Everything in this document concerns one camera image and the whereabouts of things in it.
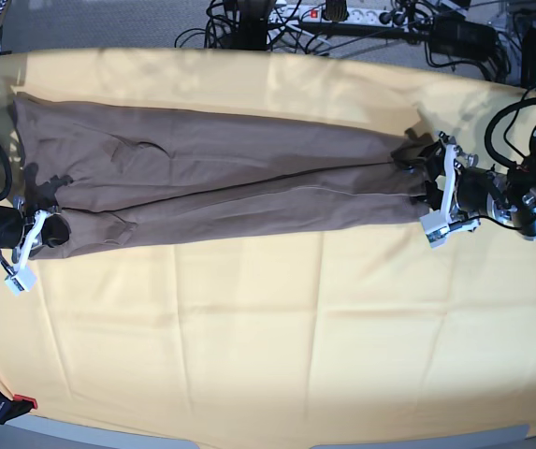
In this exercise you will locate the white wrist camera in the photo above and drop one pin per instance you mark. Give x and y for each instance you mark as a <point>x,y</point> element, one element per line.
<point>440,223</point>
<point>21,278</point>

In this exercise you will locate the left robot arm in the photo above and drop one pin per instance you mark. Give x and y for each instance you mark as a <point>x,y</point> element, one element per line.
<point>519,177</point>

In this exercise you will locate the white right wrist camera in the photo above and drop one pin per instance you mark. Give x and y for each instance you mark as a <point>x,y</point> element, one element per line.
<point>21,278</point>

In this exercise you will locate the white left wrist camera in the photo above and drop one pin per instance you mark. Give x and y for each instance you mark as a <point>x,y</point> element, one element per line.
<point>440,223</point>

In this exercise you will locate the black device right edge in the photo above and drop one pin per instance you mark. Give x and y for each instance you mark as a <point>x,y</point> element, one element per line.
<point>528,59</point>

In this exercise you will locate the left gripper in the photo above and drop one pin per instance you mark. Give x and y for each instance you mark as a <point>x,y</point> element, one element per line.
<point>479,193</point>

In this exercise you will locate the white power strip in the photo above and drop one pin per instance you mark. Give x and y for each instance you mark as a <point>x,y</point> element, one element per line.
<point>359,21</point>

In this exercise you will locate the yellow table cloth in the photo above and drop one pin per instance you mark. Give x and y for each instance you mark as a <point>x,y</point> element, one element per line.
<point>362,335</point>

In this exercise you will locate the brown T-shirt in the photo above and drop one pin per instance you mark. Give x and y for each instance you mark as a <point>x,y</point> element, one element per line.
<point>128,177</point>

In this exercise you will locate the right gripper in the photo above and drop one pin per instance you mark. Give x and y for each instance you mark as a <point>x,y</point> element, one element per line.
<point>56,231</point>

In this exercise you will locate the black power adapter box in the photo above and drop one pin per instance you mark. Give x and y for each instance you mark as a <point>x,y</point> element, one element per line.
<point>458,37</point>

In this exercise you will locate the black upright post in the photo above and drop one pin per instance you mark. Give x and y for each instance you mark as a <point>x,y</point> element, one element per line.
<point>252,28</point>

